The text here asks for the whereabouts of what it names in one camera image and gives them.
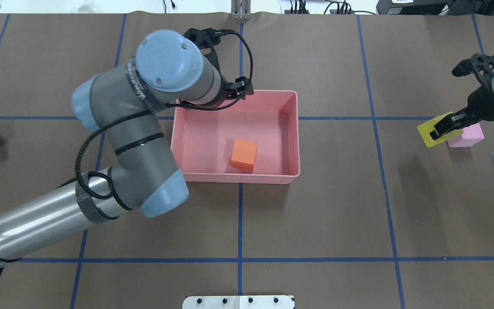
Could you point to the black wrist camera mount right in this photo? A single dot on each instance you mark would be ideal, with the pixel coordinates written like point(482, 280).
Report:
point(478, 64)

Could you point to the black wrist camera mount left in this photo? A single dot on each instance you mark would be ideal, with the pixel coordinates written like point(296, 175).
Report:
point(205, 38)

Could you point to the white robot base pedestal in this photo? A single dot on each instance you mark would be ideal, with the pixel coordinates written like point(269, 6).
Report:
point(240, 302)

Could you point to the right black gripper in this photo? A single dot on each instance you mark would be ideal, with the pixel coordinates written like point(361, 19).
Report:
point(481, 104)

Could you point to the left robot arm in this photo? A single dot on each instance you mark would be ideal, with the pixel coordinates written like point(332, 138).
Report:
point(126, 164)

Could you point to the pink foam block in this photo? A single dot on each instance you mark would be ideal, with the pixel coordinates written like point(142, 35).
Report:
point(471, 135)

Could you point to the yellow foam block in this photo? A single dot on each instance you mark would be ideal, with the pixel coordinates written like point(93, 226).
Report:
point(427, 129)

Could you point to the orange foam block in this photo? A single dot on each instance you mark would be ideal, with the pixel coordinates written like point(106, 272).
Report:
point(243, 155)

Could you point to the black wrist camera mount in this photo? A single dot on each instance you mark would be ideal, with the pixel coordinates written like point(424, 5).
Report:
point(478, 64)
point(205, 38)

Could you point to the metal frame bracket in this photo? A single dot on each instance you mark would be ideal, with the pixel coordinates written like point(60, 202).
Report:
point(241, 10)

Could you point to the pink plastic bin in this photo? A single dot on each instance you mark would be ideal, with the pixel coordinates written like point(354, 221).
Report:
point(202, 141)

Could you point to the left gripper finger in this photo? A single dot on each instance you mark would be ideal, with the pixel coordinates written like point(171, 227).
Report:
point(240, 88)

